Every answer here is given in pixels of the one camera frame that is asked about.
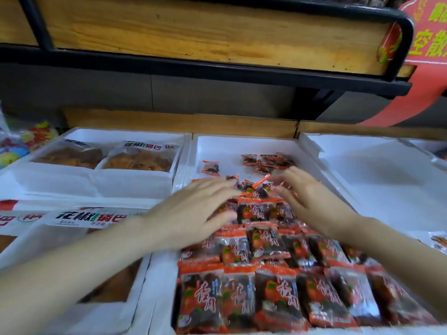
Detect person's left forearm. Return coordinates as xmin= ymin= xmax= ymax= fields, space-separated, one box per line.
xmin=0 ymin=213 xmax=165 ymax=335

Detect person's right forearm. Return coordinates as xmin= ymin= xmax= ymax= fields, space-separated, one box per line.
xmin=333 ymin=214 xmax=447 ymax=323

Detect clear bag of crisps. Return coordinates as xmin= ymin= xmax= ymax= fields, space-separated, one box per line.
xmin=42 ymin=206 xmax=144 ymax=305
xmin=0 ymin=200 xmax=47 ymax=255
xmin=98 ymin=141 xmax=180 ymax=173
xmin=32 ymin=139 xmax=107 ymax=170

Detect orange snack packet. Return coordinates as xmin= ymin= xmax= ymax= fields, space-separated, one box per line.
xmin=429 ymin=231 xmax=447 ymax=256

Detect wooden rail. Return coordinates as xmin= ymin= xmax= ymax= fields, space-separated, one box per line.
xmin=63 ymin=108 xmax=447 ymax=141

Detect colourful candy packets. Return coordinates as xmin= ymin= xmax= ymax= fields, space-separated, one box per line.
xmin=0 ymin=113 xmax=60 ymax=169

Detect pile of orange snack packets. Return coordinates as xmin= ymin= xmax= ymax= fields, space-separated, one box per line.
xmin=176 ymin=153 xmax=441 ymax=334

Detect person's left hand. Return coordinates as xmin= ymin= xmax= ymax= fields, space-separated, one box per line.
xmin=147 ymin=178 xmax=242 ymax=251

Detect red banner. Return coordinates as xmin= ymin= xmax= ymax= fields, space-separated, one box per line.
xmin=359 ymin=0 xmax=447 ymax=127

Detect person's right hand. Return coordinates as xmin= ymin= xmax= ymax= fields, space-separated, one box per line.
xmin=269 ymin=167 xmax=354 ymax=238

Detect wooden shelf with black frame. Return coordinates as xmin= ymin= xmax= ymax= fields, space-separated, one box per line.
xmin=0 ymin=0 xmax=417 ymax=98

